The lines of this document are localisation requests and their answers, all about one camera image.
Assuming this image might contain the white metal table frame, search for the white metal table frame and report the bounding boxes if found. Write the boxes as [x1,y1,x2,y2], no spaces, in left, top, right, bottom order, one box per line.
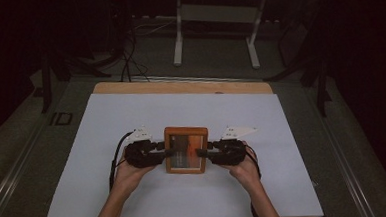
[169,0,273,74]

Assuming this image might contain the metal floor strip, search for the metal floor strip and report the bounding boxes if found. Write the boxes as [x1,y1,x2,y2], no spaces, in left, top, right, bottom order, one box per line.
[127,69,268,90]

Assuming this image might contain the person's left hand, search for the person's left hand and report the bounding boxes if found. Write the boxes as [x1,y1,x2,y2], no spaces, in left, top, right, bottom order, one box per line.
[110,143,160,196]

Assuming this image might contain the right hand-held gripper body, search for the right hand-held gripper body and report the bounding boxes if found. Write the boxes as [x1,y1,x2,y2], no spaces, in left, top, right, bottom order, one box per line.
[207,123,260,168]

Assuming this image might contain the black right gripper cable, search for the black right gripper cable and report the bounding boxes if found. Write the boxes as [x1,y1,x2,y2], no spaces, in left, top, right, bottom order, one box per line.
[244,143,266,217]

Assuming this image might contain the wooden picture frame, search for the wooden picture frame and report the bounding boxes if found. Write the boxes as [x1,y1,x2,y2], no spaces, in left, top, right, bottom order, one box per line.
[163,124,211,177]

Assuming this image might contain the metal floor rail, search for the metal floor rail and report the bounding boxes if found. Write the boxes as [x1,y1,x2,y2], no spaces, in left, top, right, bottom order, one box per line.
[0,119,55,217]
[304,78,380,217]

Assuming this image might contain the black rectangular floor bracket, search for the black rectangular floor bracket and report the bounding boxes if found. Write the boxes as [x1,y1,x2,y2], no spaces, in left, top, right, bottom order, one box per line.
[48,111,75,127]

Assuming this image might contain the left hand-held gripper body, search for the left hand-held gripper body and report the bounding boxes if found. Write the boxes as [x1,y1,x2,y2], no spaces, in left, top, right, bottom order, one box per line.
[121,124,161,170]

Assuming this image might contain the black stand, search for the black stand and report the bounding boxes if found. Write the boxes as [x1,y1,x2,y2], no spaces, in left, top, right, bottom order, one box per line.
[259,0,336,122]
[36,39,115,114]

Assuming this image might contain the white table cover sheet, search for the white table cover sheet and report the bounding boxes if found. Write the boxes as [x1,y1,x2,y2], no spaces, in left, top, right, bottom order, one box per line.
[36,81,325,217]

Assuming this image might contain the black floor cables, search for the black floor cables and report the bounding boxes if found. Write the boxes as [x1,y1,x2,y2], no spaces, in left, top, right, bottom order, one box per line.
[115,20,152,84]

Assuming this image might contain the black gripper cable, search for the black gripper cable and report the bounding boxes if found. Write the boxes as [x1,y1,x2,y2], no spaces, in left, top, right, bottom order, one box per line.
[244,143,266,217]
[105,131,138,194]

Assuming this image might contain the person's right hand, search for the person's right hand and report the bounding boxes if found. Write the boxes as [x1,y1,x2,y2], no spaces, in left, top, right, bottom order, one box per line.
[221,139,263,192]

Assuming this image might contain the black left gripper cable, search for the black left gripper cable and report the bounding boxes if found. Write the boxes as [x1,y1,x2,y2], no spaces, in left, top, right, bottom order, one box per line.
[105,131,138,194]

